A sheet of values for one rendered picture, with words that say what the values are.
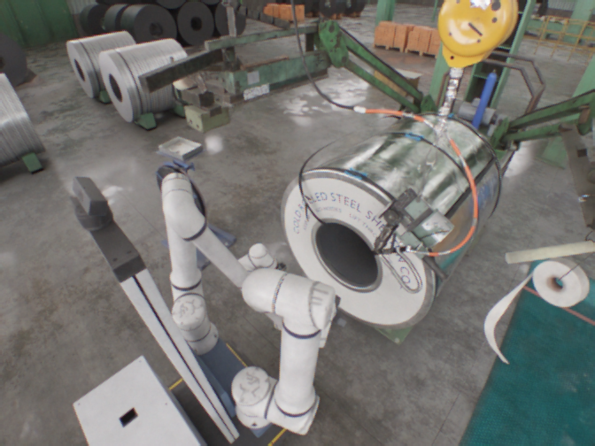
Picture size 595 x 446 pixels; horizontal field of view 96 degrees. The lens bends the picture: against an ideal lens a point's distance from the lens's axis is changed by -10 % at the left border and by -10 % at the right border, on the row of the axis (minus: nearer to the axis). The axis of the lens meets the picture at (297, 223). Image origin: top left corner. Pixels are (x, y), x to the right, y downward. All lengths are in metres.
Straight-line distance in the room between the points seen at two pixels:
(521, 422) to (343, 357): 1.27
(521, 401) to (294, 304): 2.23
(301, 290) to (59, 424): 2.26
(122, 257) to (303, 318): 0.44
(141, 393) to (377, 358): 1.63
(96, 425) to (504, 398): 2.46
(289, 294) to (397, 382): 1.77
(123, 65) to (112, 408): 5.15
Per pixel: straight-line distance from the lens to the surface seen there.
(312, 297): 0.78
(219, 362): 1.67
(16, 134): 5.60
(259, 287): 0.81
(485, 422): 2.59
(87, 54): 8.08
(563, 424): 2.89
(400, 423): 2.37
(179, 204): 1.14
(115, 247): 0.71
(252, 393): 1.29
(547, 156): 6.15
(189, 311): 1.52
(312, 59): 1.96
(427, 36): 12.66
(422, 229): 1.32
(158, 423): 1.52
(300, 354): 0.93
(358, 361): 2.45
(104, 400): 1.66
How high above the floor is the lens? 2.21
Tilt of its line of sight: 41 degrees down
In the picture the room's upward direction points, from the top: straight up
